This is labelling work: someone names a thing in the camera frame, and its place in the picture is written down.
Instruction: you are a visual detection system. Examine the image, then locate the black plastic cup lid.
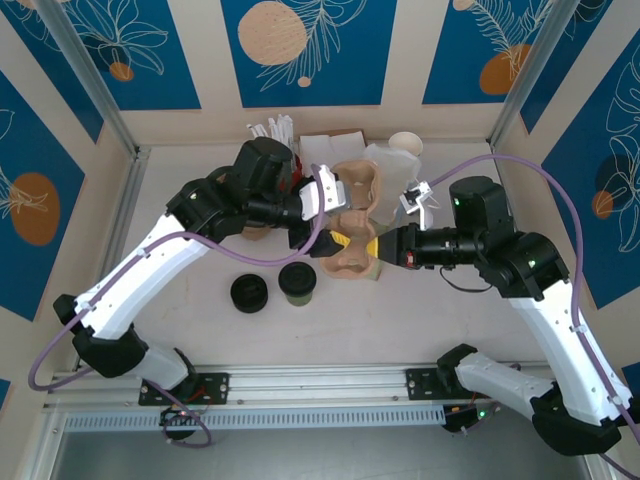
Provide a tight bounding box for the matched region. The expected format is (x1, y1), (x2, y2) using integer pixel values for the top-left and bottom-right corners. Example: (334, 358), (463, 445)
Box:
(277, 263), (317, 297)

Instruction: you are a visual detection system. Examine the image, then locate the beige pulp cup carrier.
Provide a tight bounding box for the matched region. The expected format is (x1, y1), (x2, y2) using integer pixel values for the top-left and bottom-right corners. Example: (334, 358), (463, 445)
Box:
(319, 159), (387, 282)

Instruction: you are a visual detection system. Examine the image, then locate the printed paper takeout bag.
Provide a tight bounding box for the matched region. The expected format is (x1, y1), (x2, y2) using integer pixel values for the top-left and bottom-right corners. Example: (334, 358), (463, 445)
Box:
(363, 143), (422, 229)

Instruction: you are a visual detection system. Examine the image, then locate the stack of white napkins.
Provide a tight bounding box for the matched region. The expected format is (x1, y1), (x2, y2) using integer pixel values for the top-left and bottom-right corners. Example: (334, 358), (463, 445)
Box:
(299, 132), (367, 172)

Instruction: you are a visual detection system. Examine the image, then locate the stack of paper cups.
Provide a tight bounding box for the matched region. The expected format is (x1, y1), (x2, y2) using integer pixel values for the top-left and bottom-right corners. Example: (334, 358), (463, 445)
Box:
(388, 131), (425, 157)

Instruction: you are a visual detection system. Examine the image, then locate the small black controller board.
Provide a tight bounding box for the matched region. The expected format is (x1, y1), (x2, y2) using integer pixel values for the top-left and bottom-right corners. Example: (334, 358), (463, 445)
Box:
(442, 403), (496, 435)
(158, 405), (202, 430)

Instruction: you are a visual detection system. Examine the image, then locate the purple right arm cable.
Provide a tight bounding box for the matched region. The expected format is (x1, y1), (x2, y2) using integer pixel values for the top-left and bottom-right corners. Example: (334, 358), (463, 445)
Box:
(429, 153), (640, 479)

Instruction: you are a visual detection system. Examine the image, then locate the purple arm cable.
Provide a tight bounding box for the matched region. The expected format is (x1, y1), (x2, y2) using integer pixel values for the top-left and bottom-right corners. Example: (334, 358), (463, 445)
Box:
(429, 153), (640, 479)
(27, 163), (331, 449)

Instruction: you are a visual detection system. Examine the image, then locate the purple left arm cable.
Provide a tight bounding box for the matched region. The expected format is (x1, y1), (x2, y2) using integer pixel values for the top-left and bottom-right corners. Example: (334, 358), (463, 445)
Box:
(27, 163), (331, 449)

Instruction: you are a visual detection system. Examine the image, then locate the thin black right gripper cable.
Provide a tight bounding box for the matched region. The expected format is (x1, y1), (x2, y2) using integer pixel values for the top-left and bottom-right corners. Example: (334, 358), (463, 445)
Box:
(438, 264), (495, 294)

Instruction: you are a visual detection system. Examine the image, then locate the aluminium table side rail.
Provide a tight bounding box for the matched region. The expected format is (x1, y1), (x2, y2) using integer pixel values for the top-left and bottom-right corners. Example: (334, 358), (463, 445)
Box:
(74, 147), (152, 371)

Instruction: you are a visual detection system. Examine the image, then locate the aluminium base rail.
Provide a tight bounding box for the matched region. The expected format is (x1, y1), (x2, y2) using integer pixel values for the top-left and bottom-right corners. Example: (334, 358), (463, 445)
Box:
(47, 362), (594, 409)

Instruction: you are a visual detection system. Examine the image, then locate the aluminium right frame post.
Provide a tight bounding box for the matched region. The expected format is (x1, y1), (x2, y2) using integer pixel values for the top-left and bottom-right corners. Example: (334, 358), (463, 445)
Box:
(489, 0), (574, 149)

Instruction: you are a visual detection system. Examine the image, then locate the aluminium frame post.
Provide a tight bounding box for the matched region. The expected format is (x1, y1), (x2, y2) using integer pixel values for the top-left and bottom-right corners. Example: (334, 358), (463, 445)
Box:
(489, 0), (574, 149)
(37, 0), (141, 159)

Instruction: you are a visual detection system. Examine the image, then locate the grey slotted cable duct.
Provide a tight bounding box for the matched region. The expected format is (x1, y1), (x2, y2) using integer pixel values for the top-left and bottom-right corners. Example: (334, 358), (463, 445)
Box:
(64, 404), (446, 432)

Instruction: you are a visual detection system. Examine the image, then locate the aluminium left frame post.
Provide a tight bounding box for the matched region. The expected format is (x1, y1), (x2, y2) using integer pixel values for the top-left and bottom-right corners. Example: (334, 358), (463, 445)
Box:
(37, 0), (141, 159)

